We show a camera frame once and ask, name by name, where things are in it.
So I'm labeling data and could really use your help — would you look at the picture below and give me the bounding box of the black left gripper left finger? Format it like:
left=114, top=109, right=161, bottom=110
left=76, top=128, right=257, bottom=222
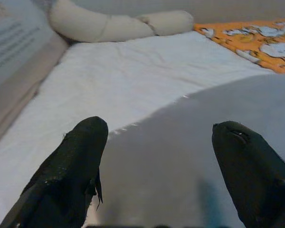
left=0, top=115, right=109, bottom=228

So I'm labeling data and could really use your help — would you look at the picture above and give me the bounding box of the yellow egg-print blanket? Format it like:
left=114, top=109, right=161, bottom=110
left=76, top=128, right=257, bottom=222
left=193, top=19, right=285, bottom=75

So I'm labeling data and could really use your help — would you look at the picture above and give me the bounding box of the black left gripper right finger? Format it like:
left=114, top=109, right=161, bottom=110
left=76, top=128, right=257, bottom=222
left=211, top=120, right=285, bottom=228

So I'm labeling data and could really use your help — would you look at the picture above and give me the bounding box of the cream long pillow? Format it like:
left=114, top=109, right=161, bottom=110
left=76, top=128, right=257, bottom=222
left=48, top=0, right=195, bottom=43

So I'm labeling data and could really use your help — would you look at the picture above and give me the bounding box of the white bed mattress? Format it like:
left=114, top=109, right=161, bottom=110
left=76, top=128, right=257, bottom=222
left=0, top=30, right=276, bottom=214

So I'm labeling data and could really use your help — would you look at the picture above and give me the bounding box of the beige printed bed side board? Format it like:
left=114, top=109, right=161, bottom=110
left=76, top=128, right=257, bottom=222
left=0, top=0, right=69, bottom=152

